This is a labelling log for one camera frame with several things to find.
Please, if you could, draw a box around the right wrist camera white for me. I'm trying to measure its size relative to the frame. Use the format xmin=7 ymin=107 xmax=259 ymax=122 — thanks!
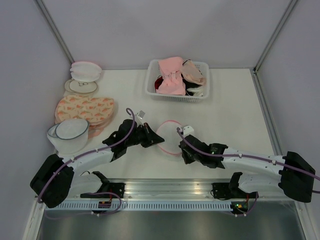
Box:
xmin=180 ymin=125 xmax=195 ymax=137

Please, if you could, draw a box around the pink bra in basket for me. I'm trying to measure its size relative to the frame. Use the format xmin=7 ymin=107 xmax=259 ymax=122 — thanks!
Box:
xmin=158 ymin=56 xmax=186 ymax=96

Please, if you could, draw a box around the white mesh laundry bag pink zipper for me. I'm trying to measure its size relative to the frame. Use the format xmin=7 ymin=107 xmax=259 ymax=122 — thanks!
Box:
xmin=156 ymin=120 xmax=182 ymax=157

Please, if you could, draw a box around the grey-trimmed white mesh laundry bag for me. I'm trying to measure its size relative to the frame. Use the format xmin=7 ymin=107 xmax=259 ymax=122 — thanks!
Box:
xmin=47 ymin=118 xmax=90 ymax=155

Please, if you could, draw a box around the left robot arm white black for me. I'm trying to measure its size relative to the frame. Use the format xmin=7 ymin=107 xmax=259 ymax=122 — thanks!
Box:
xmin=30 ymin=119 xmax=165 ymax=208

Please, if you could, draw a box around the beige bra in basket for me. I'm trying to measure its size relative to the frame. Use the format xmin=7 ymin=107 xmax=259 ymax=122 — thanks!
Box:
xmin=179 ymin=59 xmax=207 ymax=86

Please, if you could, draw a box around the pink laundry bag under stack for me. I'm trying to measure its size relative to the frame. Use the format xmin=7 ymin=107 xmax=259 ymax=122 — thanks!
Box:
xmin=88 ymin=124 xmax=107 ymax=139

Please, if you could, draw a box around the white slotted cable duct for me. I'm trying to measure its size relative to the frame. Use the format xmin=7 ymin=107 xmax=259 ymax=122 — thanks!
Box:
xmin=47 ymin=200 xmax=233 ymax=212

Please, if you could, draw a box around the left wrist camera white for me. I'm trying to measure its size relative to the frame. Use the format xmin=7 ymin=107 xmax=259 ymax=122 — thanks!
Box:
xmin=134 ymin=110 xmax=145 ymax=126

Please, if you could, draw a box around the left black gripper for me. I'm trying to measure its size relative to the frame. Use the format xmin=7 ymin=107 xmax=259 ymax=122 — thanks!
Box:
xmin=125 ymin=122 xmax=165 ymax=148

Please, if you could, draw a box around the right aluminium frame post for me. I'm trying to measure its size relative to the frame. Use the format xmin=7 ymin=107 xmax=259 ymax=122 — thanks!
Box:
xmin=252 ymin=0 xmax=300 ymax=73

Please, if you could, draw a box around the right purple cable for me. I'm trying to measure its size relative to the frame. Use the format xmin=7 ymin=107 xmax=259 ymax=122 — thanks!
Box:
xmin=176 ymin=126 xmax=320 ymax=218

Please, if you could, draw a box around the dark red black bra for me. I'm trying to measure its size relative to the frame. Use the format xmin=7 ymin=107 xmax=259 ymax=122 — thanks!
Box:
xmin=154 ymin=76 xmax=164 ymax=94

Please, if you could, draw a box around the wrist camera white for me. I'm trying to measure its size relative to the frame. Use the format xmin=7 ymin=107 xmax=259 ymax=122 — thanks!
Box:
xmin=134 ymin=110 xmax=145 ymax=126
xmin=180 ymin=125 xmax=195 ymax=137

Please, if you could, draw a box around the white bra in basket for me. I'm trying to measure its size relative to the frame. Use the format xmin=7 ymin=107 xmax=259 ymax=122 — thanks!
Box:
xmin=186 ymin=85 xmax=204 ymax=97

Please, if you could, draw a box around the carrot print laundry bag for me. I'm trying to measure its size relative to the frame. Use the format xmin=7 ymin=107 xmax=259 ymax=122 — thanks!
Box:
xmin=54 ymin=95 xmax=115 ymax=126

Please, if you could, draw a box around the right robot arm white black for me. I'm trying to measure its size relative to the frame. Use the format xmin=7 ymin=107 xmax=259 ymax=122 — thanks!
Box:
xmin=179 ymin=135 xmax=319 ymax=203

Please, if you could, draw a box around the aluminium frame post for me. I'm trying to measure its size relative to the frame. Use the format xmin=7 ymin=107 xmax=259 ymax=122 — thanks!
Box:
xmin=33 ymin=0 xmax=75 ymax=64
xmin=252 ymin=0 xmax=300 ymax=73

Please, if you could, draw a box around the white plastic perforated basket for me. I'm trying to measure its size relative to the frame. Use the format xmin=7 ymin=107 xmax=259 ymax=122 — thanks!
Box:
xmin=145 ymin=57 xmax=210 ymax=103

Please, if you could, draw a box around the left aluminium frame post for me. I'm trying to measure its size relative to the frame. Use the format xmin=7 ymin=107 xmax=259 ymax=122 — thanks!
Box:
xmin=33 ymin=0 xmax=75 ymax=64

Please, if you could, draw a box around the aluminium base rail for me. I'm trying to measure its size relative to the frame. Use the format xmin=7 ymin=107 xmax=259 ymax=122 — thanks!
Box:
xmin=40 ymin=175 xmax=290 ymax=208

